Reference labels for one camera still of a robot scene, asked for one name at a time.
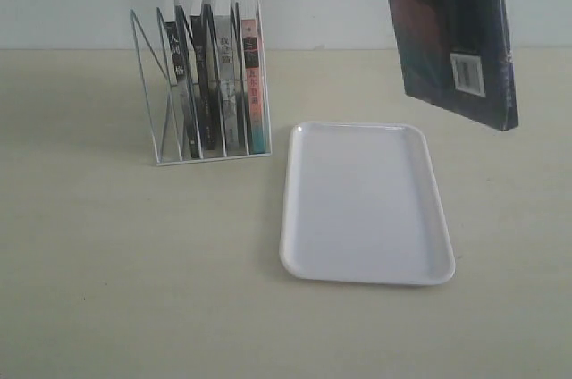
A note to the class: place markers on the pink orange spine book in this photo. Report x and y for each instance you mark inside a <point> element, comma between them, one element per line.
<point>253,64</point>

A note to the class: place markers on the dark brown spine book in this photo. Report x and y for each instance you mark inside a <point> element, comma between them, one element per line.
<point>199,12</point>

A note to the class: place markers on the blue moon cover book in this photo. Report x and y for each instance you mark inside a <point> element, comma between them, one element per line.
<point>456,54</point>

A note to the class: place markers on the black book white title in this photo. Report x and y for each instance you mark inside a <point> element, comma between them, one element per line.
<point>177,40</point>

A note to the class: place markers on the grey white spine book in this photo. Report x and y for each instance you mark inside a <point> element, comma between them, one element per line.
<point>223,18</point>

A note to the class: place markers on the white plastic tray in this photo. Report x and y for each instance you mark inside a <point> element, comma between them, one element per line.
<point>361,204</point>

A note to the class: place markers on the white wire book rack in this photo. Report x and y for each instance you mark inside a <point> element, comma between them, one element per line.
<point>162,99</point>

